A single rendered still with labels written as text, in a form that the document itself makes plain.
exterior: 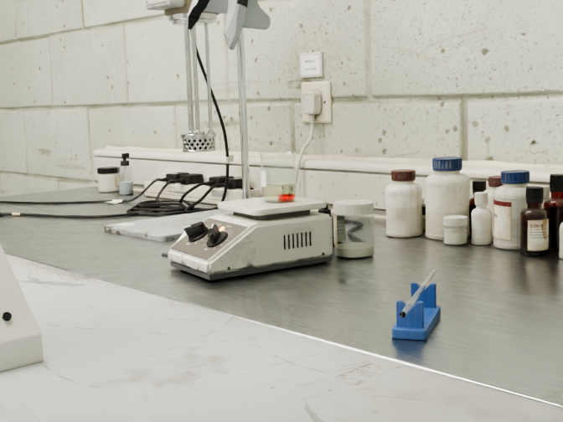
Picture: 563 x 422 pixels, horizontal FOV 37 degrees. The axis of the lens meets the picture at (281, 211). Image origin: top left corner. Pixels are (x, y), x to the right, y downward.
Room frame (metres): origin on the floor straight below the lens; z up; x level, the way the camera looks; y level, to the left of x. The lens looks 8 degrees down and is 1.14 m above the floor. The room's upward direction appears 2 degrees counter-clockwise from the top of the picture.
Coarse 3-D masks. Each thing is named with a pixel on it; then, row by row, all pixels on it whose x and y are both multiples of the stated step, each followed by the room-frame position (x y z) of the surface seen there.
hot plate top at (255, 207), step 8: (232, 200) 1.23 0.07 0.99; (240, 200) 1.22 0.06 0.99; (248, 200) 1.22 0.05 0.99; (256, 200) 1.22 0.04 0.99; (296, 200) 1.20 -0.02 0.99; (304, 200) 1.20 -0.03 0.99; (312, 200) 1.19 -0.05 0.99; (320, 200) 1.19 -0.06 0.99; (224, 208) 1.19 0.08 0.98; (232, 208) 1.17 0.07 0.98; (240, 208) 1.15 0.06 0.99; (248, 208) 1.13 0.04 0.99; (256, 208) 1.12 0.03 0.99; (264, 208) 1.12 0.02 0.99; (272, 208) 1.13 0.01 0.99; (280, 208) 1.13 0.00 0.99; (288, 208) 1.14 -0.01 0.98; (296, 208) 1.15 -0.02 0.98; (304, 208) 1.15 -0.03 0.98; (312, 208) 1.16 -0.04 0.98
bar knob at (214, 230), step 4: (212, 224) 1.13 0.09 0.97; (212, 228) 1.12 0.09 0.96; (216, 228) 1.12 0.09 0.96; (212, 232) 1.10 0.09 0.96; (216, 232) 1.12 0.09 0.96; (220, 232) 1.13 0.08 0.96; (224, 232) 1.12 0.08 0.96; (208, 236) 1.10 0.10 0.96; (212, 236) 1.10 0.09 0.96; (216, 236) 1.11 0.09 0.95; (220, 236) 1.11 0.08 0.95; (224, 236) 1.11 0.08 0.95; (208, 240) 1.12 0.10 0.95; (212, 240) 1.10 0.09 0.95; (216, 240) 1.10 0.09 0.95; (220, 240) 1.10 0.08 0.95; (224, 240) 1.11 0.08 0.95; (208, 244) 1.11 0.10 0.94; (212, 244) 1.10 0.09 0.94; (216, 244) 1.10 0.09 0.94
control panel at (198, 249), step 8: (208, 224) 1.19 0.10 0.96; (216, 224) 1.17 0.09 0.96; (224, 224) 1.16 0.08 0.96; (232, 224) 1.14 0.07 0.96; (208, 232) 1.16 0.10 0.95; (232, 232) 1.12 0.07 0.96; (240, 232) 1.11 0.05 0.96; (184, 240) 1.17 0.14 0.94; (200, 240) 1.15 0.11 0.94; (176, 248) 1.16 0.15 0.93; (184, 248) 1.15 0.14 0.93; (192, 248) 1.14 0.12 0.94; (200, 248) 1.12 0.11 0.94; (208, 248) 1.11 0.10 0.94; (216, 248) 1.10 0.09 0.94; (200, 256) 1.10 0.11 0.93; (208, 256) 1.08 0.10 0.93
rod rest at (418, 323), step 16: (416, 288) 0.87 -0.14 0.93; (432, 288) 0.87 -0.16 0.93; (400, 304) 0.80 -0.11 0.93; (416, 304) 0.79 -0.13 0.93; (432, 304) 0.87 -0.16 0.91; (400, 320) 0.80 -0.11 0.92; (416, 320) 0.79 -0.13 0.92; (432, 320) 0.82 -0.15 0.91; (400, 336) 0.79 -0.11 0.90; (416, 336) 0.79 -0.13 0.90
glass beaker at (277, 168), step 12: (264, 156) 1.18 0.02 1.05; (276, 156) 1.17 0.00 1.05; (288, 156) 1.18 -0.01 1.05; (264, 168) 1.18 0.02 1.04; (276, 168) 1.17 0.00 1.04; (288, 168) 1.18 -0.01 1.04; (264, 180) 1.18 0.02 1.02; (276, 180) 1.17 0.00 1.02; (288, 180) 1.18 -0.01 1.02; (264, 192) 1.18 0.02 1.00; (276, 192) 1.17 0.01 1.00; (288, 192) 1.18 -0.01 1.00
